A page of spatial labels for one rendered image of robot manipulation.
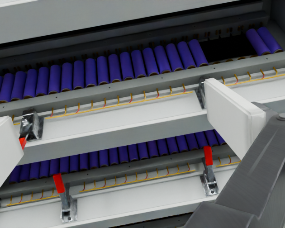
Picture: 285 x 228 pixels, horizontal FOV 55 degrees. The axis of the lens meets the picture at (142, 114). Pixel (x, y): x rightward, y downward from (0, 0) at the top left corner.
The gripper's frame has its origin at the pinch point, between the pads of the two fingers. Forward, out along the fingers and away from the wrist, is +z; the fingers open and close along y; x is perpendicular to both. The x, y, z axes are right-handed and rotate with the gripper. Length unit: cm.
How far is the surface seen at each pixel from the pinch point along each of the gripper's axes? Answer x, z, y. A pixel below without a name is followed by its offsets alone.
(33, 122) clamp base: -5.6, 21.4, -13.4
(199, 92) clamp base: -6.5, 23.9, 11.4
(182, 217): -39, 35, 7
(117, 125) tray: -8.3, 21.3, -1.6
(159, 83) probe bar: -3.9, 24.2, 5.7
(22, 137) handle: -6.4, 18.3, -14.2
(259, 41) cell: -1.3, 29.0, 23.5
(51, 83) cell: -1.7, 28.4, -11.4
